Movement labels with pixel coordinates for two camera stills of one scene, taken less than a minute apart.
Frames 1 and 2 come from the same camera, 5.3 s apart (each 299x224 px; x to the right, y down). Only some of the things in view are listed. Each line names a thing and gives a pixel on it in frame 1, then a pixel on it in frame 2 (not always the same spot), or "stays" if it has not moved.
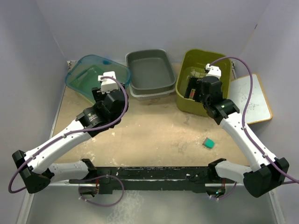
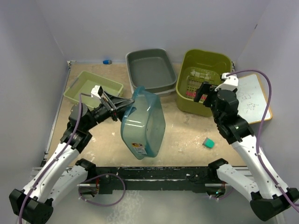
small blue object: x=106 y=61 stays
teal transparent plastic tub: x=83 y=75 → x=143 y=129
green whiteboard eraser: x=209 y=143 stays
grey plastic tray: x=150 y=69 stays
